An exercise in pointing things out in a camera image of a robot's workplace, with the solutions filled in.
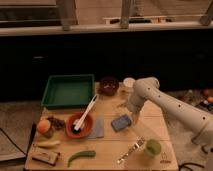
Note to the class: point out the blue sponge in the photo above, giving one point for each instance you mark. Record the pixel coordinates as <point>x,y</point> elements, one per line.
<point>121,123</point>

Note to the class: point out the white spatula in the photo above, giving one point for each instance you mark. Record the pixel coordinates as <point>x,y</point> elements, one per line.
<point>78,123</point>

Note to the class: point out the yellow banana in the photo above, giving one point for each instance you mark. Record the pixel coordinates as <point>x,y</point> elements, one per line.
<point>47,144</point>

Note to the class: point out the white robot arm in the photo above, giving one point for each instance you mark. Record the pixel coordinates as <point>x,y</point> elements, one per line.
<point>198,121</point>

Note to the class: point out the grey cloth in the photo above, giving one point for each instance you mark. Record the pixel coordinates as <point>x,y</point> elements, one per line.
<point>98,129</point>

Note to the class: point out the green plastic tray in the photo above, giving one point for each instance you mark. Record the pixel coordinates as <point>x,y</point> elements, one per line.
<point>68,91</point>

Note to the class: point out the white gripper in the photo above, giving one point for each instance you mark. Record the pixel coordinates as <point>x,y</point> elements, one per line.
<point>134,104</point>

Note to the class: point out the green cup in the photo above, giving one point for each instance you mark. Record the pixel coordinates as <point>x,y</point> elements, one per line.
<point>152,148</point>

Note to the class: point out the brown wooden block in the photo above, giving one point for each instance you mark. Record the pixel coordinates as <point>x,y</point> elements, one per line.
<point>45,156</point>

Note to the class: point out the white cup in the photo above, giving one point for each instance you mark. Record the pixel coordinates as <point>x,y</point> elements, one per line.
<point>128,84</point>

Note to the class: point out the brown grape bunch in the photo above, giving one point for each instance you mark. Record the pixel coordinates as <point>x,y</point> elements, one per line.
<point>57,124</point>

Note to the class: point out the orange fruit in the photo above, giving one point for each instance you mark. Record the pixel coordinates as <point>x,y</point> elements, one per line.
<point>43,126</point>

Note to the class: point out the green chili pepper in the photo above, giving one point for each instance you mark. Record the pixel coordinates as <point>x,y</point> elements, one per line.
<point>87,153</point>

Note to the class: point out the dark red bowl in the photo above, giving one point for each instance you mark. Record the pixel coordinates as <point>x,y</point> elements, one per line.
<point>108,86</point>

